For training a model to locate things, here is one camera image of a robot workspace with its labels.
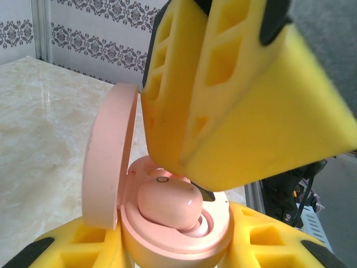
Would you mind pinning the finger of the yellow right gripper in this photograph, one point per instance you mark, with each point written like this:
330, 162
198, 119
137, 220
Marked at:
265, 117
175, 111

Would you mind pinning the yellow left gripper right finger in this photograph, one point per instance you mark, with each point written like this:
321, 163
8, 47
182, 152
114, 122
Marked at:
281, 251

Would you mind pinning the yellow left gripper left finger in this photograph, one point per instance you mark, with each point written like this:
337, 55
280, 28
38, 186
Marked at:
97, 248

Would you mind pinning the pink earbud charging case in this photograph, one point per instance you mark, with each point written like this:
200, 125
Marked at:
111, 156

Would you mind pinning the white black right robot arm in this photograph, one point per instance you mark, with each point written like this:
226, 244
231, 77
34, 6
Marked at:
281, 195

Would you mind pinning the aluminium frame post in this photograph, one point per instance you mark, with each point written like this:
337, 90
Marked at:
42, 30

